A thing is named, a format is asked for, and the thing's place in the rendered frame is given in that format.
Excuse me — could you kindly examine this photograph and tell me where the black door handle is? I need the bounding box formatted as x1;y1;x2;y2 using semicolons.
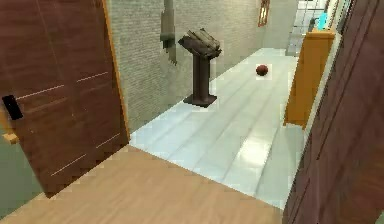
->
1;94;24;121

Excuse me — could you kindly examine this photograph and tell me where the orange wooden cabinet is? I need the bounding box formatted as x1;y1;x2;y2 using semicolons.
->
283;28;336;130

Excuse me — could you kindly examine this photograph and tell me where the dark red ball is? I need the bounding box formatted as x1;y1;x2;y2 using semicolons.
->
255;64;270;77

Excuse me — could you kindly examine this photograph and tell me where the orange framed wall picture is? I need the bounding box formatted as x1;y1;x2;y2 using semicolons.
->
257;0;271;28

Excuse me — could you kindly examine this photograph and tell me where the cyan bottle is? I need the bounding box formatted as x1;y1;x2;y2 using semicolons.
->
317;12;329;32

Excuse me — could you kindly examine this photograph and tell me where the dark brown pedestal stand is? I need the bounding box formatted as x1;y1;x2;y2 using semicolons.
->
177;28;223;108

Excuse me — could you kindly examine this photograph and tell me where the dark brown wooden door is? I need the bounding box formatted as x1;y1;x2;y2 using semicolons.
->
281;0;384;224

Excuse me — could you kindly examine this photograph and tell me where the brown wooden room door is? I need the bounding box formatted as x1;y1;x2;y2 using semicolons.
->
0;0;130;199

